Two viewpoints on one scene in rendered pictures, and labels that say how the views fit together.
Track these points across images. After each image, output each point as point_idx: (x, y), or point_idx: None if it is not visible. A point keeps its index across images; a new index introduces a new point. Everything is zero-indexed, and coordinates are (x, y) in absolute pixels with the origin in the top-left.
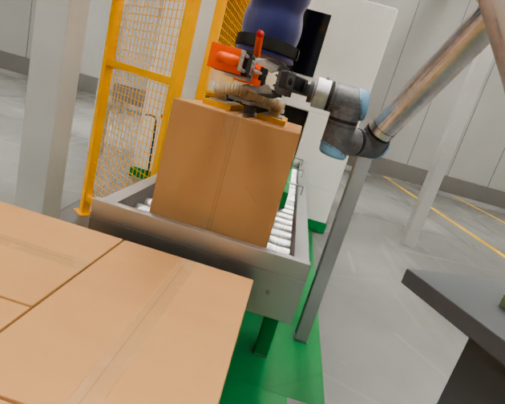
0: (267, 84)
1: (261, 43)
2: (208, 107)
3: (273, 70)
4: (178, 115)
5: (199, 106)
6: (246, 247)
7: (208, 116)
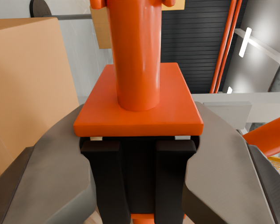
0: (90, 179)
1: (275, 145)
2: (23, 47)
3: (216, 198)
4: (15, 19)
5: (24, 23)
6: None
7: None
